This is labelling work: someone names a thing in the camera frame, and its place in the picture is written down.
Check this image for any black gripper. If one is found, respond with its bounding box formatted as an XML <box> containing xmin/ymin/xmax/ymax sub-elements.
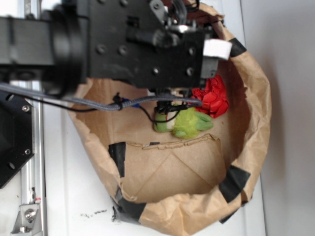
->
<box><xmin>88</xmin><ymin>0</ymin><xmax>232</xmax><ymax>89</ymax></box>

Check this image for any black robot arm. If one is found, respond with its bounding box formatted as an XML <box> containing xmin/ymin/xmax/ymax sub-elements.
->
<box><xmin>0</xmin><ymin>0</ymin><xmax>232</xmax><ymax>97</ymax></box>

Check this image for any red crumpled paper ball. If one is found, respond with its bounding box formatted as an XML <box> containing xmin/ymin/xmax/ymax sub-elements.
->
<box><xmin>192</xmin><ymin>75</ymin><xmax>229</xmax><ymax>118</ymax></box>

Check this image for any green plush frog toy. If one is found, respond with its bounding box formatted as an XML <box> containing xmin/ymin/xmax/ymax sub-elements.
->
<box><xmin>153</xmin><ymin>108</ymin><xmax>214</xmax><ymax>139</ymax></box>

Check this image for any brown paper bag bin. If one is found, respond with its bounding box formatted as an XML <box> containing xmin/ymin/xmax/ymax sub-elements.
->
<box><xmin>69</xmin><ymin>4</ymin><xmax>272</xmax><ymax>236</ymax></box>

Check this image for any grey braided cable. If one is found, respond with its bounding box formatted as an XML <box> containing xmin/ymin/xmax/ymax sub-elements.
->
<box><xmin>0</xmin><ymin>82</ymin><xmax>203</xmax><ymax>112</ymax></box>

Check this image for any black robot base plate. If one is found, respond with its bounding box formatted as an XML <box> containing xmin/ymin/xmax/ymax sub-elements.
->
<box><xmin>0</xmin><ymin>91</ymin><xmax>33</xmax><ymax>189</ymax></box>

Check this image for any aluminium extrusion rail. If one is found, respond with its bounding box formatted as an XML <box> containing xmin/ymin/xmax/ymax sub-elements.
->
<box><xmin>18</xmin><ymin>0</ymin><xmax>47</xmax><ymax>234</ymax></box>

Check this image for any metal corner bracket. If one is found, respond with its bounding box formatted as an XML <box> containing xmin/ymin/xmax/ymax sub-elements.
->
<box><xmin>10</xmin><ymin>204</ymin><xmax>43</xmax><ymax>236</ymax></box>

